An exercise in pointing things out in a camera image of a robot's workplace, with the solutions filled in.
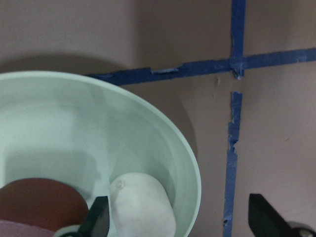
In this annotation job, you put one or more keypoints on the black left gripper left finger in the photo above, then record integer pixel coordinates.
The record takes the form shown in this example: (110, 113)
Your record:
(97, 221)

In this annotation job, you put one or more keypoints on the light green plate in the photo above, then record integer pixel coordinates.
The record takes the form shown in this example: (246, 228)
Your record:
(86, 132)

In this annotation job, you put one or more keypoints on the white bun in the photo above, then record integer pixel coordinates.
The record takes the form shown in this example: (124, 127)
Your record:
(140, 207)

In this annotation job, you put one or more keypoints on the brown bun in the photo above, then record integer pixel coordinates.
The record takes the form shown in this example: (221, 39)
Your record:
(43, 203)

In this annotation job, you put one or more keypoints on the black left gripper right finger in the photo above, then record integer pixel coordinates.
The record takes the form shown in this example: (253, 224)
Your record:
(264, 220)

